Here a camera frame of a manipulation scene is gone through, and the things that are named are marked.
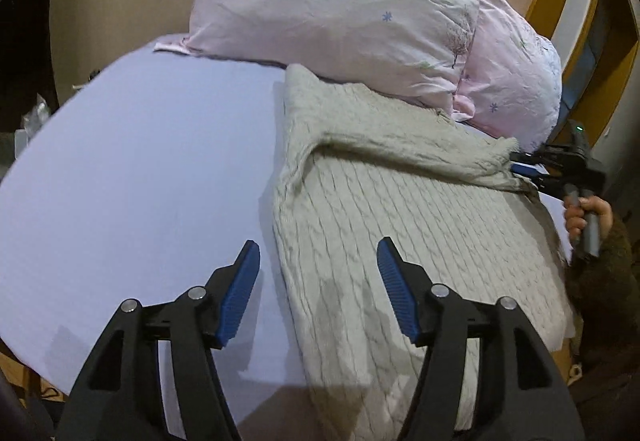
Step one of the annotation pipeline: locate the beige cable-knit sweater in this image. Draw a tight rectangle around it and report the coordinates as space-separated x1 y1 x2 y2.
273 65 575 440

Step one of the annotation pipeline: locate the person's right hand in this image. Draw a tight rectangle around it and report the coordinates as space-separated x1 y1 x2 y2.
563 195 614 244

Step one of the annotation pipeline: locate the pink floral pillow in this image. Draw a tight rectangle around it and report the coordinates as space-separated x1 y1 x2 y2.
452 0 562 152

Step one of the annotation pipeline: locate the wooden headboard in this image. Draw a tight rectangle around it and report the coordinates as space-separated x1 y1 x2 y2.
518 0 639 150

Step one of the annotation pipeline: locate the floral pillow, tree print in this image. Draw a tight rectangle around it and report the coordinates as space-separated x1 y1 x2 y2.
168 0 480 112

